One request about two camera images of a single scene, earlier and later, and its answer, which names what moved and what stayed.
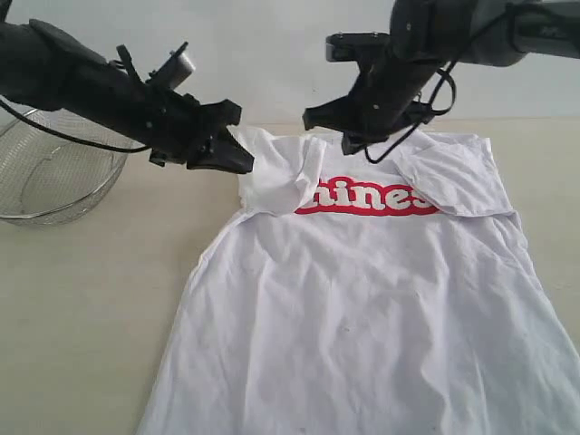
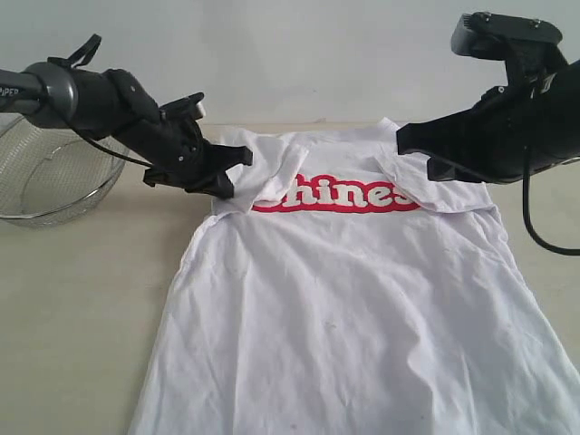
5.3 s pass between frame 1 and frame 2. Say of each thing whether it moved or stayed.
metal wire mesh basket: stayed
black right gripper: moved
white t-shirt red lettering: stayed
